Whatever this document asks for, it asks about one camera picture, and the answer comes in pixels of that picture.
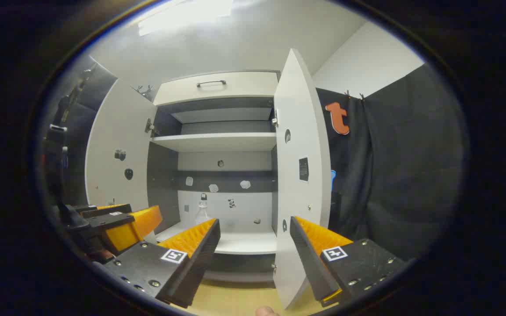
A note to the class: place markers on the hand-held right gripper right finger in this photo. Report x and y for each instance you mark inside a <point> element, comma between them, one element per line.
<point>312,267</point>

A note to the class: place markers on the white cabinet drawer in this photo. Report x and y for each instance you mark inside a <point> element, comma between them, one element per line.
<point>235,85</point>

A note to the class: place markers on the white cabinet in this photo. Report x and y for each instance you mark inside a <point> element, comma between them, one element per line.
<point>222,206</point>

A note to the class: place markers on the black backdrop cloth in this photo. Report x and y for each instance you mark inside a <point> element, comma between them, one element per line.
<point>402,175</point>

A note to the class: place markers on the white cabinet shelf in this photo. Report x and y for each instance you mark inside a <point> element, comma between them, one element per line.
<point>218,141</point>
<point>244,241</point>

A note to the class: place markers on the white door with camera sticker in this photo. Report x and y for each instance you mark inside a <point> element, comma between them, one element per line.
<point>117,131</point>

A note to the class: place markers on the white door with cat sticker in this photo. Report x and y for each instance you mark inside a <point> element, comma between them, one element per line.
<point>301,131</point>

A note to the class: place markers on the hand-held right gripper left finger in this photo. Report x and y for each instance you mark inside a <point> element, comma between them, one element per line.
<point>191,267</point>

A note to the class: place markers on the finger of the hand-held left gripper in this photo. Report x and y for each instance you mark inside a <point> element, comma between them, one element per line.
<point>117,221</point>
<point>108,211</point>

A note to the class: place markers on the clear plastic bottle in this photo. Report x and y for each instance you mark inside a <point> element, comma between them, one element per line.
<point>202,214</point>

